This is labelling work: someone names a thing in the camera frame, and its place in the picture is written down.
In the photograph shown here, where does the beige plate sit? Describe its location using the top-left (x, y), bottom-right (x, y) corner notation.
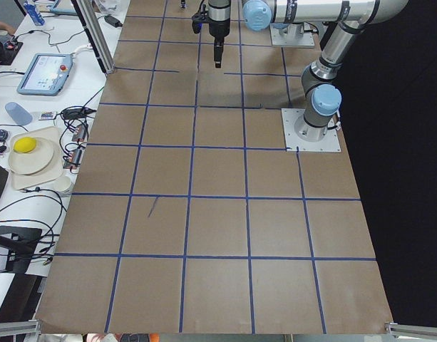
top-left (8, 138), bottom-right (54, 175)

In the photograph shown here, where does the blue plastic cup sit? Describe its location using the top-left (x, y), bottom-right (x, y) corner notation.
top-left (5, 102), bottom-right (33, 125)

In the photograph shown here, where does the black monitor stand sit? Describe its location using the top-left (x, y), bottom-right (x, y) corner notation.
top-left (0, 225), bottom-right (42, 274)

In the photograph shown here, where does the beige tray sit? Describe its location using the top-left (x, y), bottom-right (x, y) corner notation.
top-left (8, 126), bottom-right (63, 190)

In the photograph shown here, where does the white paper cup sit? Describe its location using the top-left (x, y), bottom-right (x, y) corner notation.
top-left (53, 176), bottom-right (74, 197)

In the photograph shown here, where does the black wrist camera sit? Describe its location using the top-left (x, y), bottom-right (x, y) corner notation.
top-left (192, 1), bottom-right (207, 34)

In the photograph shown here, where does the yellow lemon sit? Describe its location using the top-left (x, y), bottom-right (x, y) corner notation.
top-left (13, 137), bottom-right (37, 153)

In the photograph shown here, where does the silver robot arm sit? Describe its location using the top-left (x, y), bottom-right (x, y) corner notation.
top-left (242, 1), bottom-right (407, 139)

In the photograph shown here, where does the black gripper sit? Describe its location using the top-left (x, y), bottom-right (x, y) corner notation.
top-left (209, 19), bottom-right (228, 68)

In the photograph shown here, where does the aluminium frame post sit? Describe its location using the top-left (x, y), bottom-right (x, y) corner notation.
top-left (71, 0), bottom-right (115, 75)

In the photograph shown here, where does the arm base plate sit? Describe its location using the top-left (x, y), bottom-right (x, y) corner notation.
top-left (282, 108), bottom-right (341, 152)
top-left (269, 23), bottom-right (315, 48)

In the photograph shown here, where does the teach pendant tablet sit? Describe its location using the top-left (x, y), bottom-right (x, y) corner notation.
top-left (16, 53), bottom-right (73, 96)

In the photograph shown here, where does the black power adapter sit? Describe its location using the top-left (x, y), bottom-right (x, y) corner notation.
top-left (104, 15), bottom-right (123, 28)

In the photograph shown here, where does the blue white bottle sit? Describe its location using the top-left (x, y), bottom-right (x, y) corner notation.
top-left (23, 0), bottom-right (45, 26)

